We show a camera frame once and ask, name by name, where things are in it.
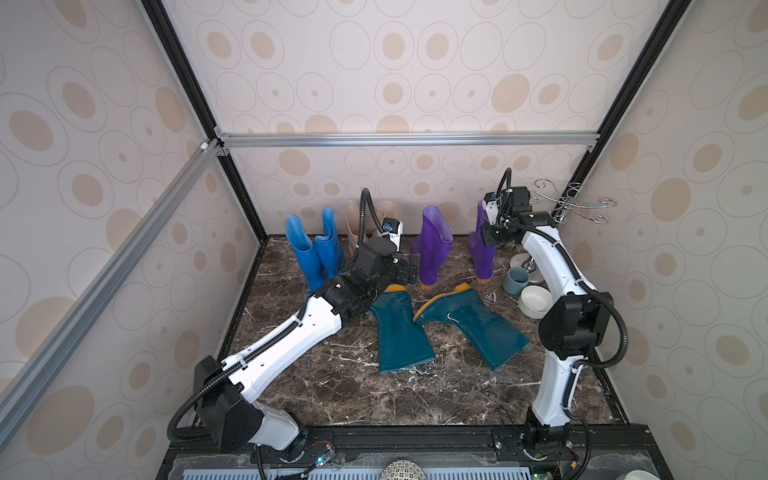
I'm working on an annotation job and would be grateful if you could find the blue rain boot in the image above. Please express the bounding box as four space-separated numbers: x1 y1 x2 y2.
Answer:
314 207 344 278
285 215 325 290

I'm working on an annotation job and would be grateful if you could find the purple rain boot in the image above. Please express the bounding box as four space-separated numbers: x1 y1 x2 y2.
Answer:
468 202 495 283
411 205 454 289

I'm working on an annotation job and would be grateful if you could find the beige rain boot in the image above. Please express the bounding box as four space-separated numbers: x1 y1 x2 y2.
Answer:
375 200 397 224
345 201 360 257

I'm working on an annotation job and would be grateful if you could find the dark green rain boot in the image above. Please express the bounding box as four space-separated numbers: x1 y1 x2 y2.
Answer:
413 283 530 371
371 285 435 373

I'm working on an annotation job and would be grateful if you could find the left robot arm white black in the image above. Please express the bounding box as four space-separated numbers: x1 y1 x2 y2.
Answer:
167 217 417 461

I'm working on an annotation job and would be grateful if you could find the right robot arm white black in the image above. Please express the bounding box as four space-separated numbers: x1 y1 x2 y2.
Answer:
481 185 628 458

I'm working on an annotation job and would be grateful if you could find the metal cup tree stand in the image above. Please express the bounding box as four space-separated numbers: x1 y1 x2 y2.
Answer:
509 178 618 285

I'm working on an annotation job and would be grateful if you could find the grey-green ceramic mug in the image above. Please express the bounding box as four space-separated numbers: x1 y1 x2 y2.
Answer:
502 267 530 297

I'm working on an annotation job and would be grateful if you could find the white ceramic bowl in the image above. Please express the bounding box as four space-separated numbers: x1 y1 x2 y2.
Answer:
518 285 554 320

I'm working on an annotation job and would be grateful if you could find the left diagonal aluminium bar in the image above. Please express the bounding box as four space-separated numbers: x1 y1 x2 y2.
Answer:
1 138 223 449

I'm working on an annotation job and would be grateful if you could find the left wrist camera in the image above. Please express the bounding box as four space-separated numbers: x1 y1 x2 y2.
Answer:
380 217 403 251

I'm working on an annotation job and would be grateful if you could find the horizontal aluminium frame bar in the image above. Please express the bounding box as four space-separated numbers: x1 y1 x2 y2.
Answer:
220 130 600 149

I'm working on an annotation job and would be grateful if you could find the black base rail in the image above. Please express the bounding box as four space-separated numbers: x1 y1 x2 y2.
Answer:
156 424 672 479

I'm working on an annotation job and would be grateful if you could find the right black frame post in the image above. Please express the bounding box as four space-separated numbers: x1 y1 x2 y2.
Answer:
569 0 693 189

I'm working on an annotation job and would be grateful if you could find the black frame post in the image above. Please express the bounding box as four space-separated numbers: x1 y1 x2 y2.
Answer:
569 0 693 189
140 0 268 244

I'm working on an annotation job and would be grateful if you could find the left black frame post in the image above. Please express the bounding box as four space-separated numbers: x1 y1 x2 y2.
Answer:
140 0 268 244

